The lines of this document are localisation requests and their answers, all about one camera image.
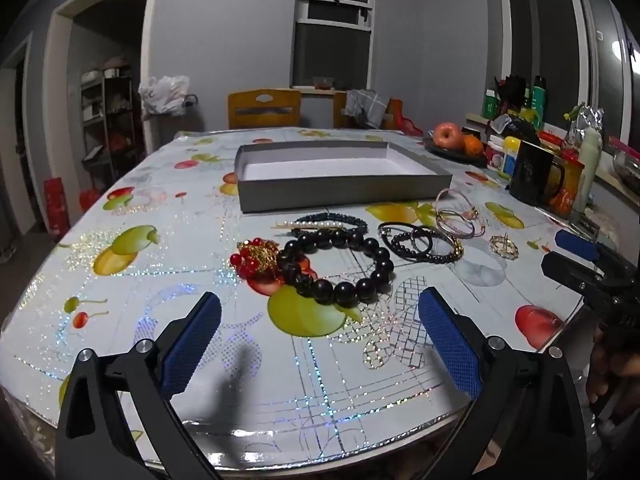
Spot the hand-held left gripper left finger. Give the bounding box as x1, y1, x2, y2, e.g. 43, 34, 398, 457
54, 291, 223, 480

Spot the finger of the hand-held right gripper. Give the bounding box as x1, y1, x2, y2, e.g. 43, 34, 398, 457
554, 230, 621, 264
541, 251, 606, 291

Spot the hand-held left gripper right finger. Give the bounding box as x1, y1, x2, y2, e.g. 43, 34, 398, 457
417, 287, 588, 480

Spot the gold ring brooch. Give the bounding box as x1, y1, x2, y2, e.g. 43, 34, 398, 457
488, 233, 522, 261

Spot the small black bead bracelet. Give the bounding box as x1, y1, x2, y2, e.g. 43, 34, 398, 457
390, 227, 464, 264

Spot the gold bangle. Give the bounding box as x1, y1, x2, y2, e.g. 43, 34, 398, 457
436, 230, 465, 260

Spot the red bead gold jewelry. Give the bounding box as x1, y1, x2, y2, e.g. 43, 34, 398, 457
229, 237, 286, 281

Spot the pink cord bracelet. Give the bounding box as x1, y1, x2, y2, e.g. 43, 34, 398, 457
436, 208, 488, 239

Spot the black hair tie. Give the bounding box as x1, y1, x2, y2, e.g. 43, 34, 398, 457
378, 221, 434, 262

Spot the large black bead bracelet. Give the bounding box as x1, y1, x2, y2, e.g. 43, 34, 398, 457
276, 227, 396, 307

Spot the thin silver bangle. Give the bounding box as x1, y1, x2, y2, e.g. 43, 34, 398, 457
434, 188, 479, 217

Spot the dark braided bracelet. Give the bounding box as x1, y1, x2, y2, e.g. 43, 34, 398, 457
290, 213, 369, 242

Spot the pearl hair clip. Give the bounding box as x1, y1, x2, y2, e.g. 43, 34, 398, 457
271, 218, 347, 231

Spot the shallow grey cardboard box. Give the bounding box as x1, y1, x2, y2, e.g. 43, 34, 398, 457
235, 141, 453, 214

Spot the person's right hand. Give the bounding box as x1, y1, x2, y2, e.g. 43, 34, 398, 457
586, 327, 640, 416

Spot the red canister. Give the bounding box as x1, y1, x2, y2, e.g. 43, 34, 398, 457
547, 150, 586, 219

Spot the fruit print tablecloth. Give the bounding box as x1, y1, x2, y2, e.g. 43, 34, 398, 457
0, 127, 618, 463

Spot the black mug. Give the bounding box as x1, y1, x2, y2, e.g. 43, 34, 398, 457
508, 139, 566, 206

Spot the white bottle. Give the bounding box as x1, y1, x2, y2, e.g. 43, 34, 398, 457
572, 127, 604, 214

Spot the glass bowl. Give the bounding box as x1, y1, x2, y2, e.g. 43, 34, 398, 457
612, 139, 640, 197

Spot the yellow lid jar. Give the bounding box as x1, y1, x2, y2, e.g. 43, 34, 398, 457
502, 135, 522, 179

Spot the silver foil bag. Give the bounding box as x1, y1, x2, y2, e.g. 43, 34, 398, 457
564, 102, 604, 149

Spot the black fruit plate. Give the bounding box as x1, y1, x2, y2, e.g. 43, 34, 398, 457
422, 136, 489, 164

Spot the red apple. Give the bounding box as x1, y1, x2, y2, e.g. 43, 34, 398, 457
432, 121, 465, 150

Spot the red box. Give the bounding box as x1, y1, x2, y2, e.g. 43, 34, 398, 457
42, 177, 71, 239

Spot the red bag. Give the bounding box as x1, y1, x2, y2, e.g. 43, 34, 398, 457
394, 99, 425, 136

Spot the metal storage shelf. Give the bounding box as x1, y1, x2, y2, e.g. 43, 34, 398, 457
79, 64, 137, 182

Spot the wooden chair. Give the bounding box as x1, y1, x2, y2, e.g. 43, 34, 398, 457
228, 89, 303, 130
333, 91, 407, 131

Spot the grey checked cloth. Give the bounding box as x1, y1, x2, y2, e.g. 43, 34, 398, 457
344, 89, 390, 129

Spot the white plastic bag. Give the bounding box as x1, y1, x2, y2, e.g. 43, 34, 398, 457
138, 75, 191, 117

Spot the window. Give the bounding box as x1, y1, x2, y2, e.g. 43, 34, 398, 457
291, 0, 377, 89

